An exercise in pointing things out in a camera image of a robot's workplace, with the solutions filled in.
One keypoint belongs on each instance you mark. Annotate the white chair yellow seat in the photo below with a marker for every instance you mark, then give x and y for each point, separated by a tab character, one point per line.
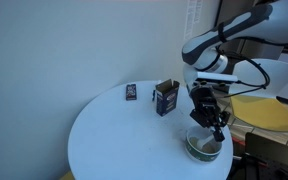
261	108

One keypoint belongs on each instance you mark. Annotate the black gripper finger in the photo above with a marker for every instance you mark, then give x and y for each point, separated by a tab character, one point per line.
224	117
218	134

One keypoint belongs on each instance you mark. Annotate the round white table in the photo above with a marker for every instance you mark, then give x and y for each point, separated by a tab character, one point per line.
116	139

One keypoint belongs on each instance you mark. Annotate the white plastic spoon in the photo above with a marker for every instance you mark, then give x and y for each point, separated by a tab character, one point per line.
202	142

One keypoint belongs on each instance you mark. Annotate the blue pasta box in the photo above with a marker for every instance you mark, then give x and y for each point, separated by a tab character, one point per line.
166	96

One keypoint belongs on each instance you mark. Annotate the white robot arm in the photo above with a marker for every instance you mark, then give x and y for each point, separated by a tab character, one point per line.
205	63

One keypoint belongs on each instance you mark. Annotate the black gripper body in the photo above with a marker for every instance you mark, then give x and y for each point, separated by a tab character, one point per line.
206	111

